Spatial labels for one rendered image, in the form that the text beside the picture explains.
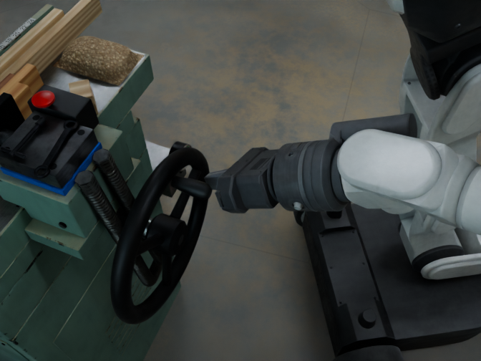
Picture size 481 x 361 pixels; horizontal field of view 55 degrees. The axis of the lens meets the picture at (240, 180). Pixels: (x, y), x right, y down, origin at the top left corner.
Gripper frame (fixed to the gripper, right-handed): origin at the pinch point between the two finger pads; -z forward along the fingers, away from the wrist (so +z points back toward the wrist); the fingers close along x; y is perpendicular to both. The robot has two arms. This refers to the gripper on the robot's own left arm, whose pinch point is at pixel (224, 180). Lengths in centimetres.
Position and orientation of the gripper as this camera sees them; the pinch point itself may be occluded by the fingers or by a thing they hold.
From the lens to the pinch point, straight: 66.6
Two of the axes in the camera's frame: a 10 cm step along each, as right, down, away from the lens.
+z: 8.0, -0.4, -6.0
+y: -3.2, -8.7, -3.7
